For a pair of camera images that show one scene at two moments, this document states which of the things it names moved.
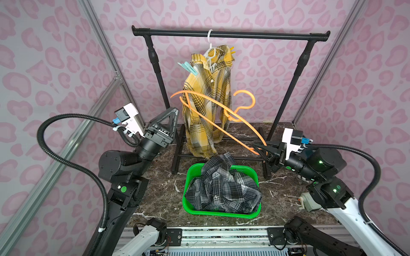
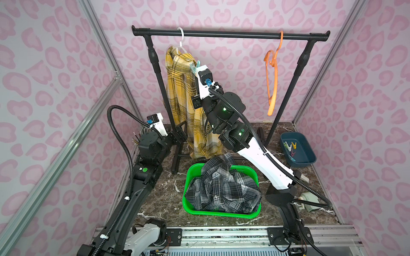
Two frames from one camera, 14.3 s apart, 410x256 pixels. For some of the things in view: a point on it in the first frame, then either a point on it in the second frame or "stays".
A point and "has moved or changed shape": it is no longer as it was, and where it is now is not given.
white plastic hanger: x=211 y=53 → x=181 y=46
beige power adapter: x=308 y=201 stays
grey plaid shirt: x=220 y=188 stays
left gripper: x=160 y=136 → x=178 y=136
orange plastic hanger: x=227 y=109 → x=271 y=63
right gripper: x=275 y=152 → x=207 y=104
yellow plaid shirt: x=207 y=101 has moved or changed shape
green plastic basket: x=194 y=170 stays
